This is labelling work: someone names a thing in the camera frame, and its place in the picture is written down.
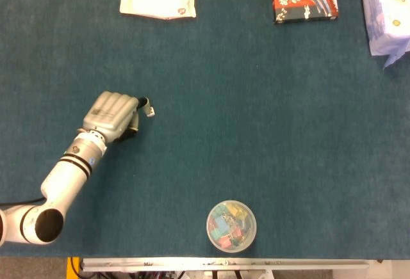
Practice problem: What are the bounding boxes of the teal felt table mat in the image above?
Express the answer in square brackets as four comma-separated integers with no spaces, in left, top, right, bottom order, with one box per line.
[0,0,410,260]

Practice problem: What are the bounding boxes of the yellow frame post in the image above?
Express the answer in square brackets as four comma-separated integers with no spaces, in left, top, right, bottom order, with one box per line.
[66,257,81,279]

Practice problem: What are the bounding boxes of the white plastic tissue pack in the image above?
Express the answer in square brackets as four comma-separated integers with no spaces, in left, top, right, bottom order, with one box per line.
[360,0,410,70]

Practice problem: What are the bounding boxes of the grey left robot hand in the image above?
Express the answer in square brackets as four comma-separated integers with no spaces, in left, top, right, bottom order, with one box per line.
[83,91,152,143]

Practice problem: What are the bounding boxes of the clear tub of binder clips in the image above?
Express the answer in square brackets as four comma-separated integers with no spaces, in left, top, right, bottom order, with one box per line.
[206,199,258,253]

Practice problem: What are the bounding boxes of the black red patterned box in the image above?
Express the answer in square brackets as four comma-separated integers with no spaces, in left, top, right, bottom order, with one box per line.
[272,0,340,24]

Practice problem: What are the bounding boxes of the silver aluminium frame rail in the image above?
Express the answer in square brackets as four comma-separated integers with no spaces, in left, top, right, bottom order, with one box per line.
[79,257,379,273]

